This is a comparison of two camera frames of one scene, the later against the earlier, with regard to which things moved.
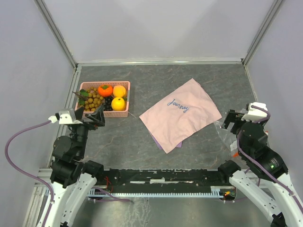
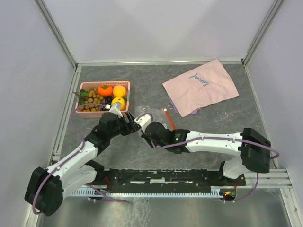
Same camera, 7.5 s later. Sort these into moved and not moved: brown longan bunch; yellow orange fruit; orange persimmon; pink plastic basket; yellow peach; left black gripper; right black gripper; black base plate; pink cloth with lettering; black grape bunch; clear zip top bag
Moved: right black gripper; clear zip top bag; pink cloth with lettering; left black gripper
Not moved: pink plastic basket; yellow peach; black base plate; yellow orange fruit; brown longan bunch; black grape bunch; orange persimmon
